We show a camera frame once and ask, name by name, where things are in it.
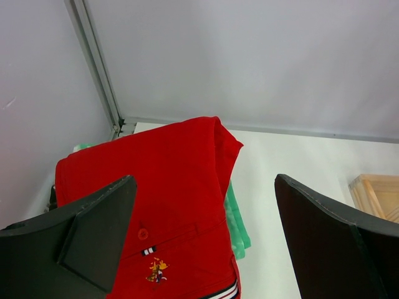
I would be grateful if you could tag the aluminium corner profile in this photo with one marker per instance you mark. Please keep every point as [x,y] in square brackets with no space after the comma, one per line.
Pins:
[314,68]

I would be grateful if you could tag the wooden clothes rack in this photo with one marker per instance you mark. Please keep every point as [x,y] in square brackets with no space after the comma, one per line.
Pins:
[376,195]

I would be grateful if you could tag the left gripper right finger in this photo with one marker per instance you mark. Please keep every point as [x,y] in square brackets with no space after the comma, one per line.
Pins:
[336,251]

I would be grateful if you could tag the black white garment in basket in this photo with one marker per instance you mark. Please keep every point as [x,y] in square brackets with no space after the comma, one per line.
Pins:
[52,203]

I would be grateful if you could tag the red trousers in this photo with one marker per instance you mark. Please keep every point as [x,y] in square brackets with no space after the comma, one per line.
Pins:
[178,243]

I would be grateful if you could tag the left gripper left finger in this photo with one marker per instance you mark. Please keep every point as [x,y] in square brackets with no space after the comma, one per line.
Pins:
[72,251]

